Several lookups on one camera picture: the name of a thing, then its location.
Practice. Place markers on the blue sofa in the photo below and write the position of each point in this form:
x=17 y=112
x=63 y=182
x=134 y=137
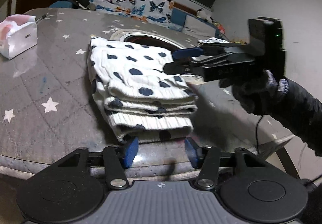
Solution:
x=177 y=16

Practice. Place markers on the striped folded blanket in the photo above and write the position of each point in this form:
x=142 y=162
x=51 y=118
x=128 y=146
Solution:
x=211 y=41

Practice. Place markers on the black and white plush toy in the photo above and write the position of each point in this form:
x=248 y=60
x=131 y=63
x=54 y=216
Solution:
x=201 y=14

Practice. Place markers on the white polka dot garment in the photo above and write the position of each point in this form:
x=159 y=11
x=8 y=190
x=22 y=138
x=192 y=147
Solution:
x=135 y=83

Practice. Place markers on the white round cooktop surround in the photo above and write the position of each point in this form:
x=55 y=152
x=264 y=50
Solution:
x=118 y=34

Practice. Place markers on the long butterfly print pillow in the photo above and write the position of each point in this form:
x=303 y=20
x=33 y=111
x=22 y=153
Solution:
x=110 y=0

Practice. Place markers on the grey star-print tablecloth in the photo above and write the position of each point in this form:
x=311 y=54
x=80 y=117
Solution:
x=50 y=83

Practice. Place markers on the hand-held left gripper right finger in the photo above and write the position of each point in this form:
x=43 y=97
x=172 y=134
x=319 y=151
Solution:
x=191 y=153

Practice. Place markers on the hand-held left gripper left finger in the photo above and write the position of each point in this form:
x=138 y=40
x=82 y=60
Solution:
x=130 y=151

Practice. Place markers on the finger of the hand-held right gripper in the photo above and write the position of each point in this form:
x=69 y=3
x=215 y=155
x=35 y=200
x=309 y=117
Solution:
x=187 y=53
x=178 y=68

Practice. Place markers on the plain pale cushion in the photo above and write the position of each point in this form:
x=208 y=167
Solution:
x=198 y=28

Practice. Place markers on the colourful plush toy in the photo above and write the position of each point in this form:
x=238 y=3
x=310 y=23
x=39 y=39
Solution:
x=219 y=28

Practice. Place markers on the black pen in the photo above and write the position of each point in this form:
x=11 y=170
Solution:
x=41 y=18

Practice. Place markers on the person's right hand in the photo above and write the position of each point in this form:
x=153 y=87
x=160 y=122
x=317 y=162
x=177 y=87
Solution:
x=246 y=95

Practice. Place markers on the square butterfly print pillow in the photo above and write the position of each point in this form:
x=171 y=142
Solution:
x=156 y=9

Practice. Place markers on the pink white tissue pack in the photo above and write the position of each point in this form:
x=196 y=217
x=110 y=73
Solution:
x=17 y=38

